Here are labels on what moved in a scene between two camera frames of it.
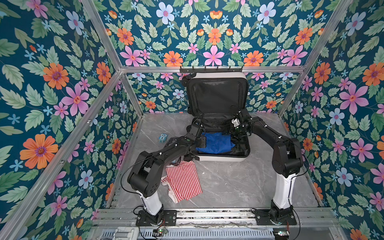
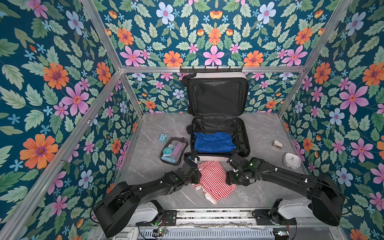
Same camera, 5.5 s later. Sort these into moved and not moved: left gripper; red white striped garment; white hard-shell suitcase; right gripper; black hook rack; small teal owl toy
Moved: red white striped garment; left gripper; right gripper
Not moved: black hook rack; small teal owl toy; white hard-shell suitcase
